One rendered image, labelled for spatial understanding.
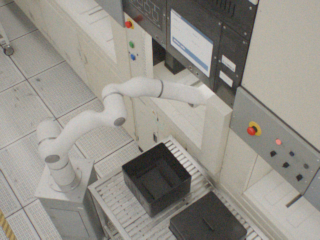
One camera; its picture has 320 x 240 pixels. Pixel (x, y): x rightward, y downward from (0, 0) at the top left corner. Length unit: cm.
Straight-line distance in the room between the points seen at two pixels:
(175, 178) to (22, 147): 164
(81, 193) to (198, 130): 77
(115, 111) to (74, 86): 201
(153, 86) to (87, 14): 145
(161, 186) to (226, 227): 44
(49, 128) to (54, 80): 191
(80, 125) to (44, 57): 231
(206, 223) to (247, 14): 108
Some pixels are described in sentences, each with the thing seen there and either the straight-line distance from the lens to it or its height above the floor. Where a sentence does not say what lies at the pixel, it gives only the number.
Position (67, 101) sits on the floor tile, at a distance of 373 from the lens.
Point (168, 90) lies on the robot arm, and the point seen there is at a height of 135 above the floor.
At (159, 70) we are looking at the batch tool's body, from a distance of 266.
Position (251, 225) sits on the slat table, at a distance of 222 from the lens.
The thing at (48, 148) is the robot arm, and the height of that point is 118.
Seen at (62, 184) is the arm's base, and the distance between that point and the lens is 233.
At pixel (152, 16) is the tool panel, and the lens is 200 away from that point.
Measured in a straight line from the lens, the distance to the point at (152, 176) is 230.
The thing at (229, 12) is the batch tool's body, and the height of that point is 186.
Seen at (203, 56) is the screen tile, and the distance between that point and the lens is 176.
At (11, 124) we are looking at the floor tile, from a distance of 372.
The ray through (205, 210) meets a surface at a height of 86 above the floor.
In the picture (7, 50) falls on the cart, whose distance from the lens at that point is 427.
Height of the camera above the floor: 278
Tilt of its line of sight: 53 degrees down
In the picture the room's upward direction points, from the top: 1 degrees counter-clockwise
